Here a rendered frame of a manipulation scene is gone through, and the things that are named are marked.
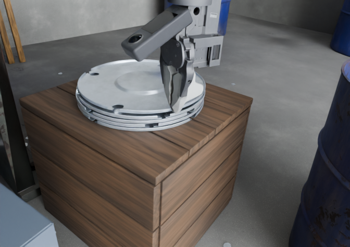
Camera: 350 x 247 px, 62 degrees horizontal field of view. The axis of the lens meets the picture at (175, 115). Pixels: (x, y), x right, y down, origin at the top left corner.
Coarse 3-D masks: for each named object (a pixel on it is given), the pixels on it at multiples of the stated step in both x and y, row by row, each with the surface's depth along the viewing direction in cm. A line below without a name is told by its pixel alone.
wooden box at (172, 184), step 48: (48, 96) 66; (240, 96) 72; (48, 144) 64; (96, 144) 52; (144, 144) 52; (192, 144) 53; (240, 144) 77; (48, 192) 75; (96, 192) 59; (144, 192) 48; (192, 192) 60; (96, 240) 68; (144, 240) 54; (192, 240) 71
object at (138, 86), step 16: (112, 64) 76; (128, 64) 77; (144, 64) 78; (80, 80) 66; (96, 80) 67; (112, 80) 67; (128, 80) 66; (144, 80) 67; (160, 80) 67; (96, 96) 60; (112, 96) 60; (128, 96) 61; (144, 96) 61; (160, 96) 61; (128, 112) 55; (144, 112) 55; (160, 112) 55
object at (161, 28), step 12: (168, 12) 46; (180, 12) 45; (156, 24) 45; (168, 24) 44; (180, 24) 45; (132, 36) 44; (144, 36) 44; (156, 36) 44; (168, 36) 45; (132, 48) 43; (144, 48) 43; (156, 48) 45
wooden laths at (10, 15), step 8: (8, 0) 164; (8, 8) 165; (0, 16) 164; (8, 16) 166; (0, 24) 166; (16, 24) 170; (0, 32) 167; (16, 32) 172; (8, 40) 171; (16, 40) 173; (8, 48) 172; (16, 48) 175; (8, 56) 173
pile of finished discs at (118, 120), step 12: (204, 96) 64; (84, 108) 58; (96, 108) 56; (120, 108) 58; (192, 108) 59; (108, 120) 56; (120, 120) 55; (132, 120) 54; (144, 120) 55; (156, 120) 55; (168, 120) 56; (180, 120) 58
